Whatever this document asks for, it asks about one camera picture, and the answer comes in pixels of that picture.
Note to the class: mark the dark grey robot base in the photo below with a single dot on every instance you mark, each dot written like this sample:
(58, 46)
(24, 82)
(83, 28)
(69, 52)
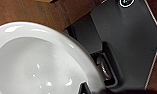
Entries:
(127, 40)

